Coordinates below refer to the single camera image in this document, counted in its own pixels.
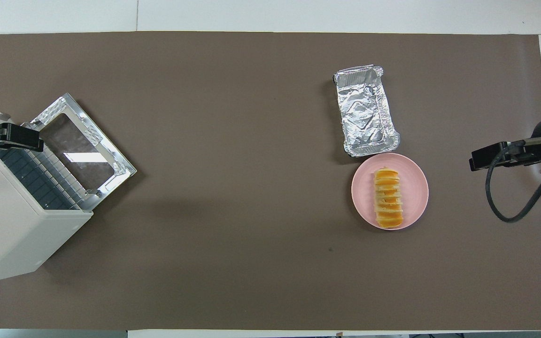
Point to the brown table mat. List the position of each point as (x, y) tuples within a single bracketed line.
[(251, 141)]

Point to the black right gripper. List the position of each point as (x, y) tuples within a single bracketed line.
[(529, 157)]

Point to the aluminium foil tray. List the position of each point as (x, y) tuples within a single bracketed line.
[(367, 112)]

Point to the cream white toaster oven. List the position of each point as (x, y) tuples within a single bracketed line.
[(12, 234)]

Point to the sliced orange bread loaf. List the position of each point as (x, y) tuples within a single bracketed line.
[(388, 199)]

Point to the glass oven door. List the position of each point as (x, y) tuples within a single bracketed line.
[(122, 169)]

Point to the pink round plate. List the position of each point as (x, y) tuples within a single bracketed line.
[(413, 192)]

